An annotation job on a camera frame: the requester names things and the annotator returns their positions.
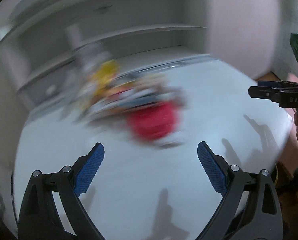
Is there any white shelf unit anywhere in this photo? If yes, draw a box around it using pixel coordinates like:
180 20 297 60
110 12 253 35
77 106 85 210
0 0 209 109

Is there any black round trash bin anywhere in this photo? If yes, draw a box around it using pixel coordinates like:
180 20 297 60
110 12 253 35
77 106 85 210
271 163 280 193

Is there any yellow snack packet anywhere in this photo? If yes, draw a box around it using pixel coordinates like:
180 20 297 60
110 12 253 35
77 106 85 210
89 60 119 96

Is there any pink bed sheet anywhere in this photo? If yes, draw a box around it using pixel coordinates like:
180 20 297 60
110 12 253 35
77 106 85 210
278 108 298 175

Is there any red snack packet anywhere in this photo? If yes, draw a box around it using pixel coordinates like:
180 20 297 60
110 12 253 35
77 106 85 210
127 102 179 141

